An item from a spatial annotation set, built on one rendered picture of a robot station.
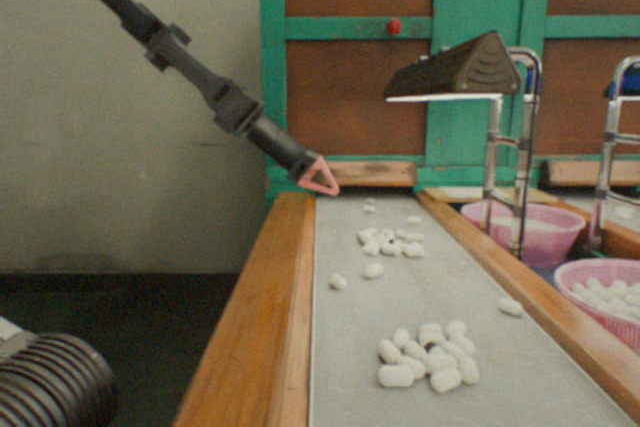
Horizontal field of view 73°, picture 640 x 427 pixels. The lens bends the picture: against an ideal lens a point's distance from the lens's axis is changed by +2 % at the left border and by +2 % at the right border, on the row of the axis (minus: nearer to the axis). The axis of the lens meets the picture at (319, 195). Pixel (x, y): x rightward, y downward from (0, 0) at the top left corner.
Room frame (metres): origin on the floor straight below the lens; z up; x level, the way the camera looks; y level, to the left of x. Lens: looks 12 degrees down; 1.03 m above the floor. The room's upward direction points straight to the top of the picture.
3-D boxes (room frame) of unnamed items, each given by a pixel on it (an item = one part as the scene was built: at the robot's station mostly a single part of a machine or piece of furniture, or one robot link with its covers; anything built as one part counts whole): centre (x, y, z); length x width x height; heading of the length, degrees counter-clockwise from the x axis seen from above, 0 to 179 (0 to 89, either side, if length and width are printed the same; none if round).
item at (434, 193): (1.23, -0.48, 0.77); 0.33 x 0.15 x 0.01; 90
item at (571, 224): (1.01, -0.48, 0.72); 0.27 x 0.27 x 0.10
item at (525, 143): (0.83, -0.28, 0.90); 0.20 x 0.19 x 0.45; 0
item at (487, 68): (0.84, -0.20, 1.08); 0.62 x 0.08 x 0.07; 0
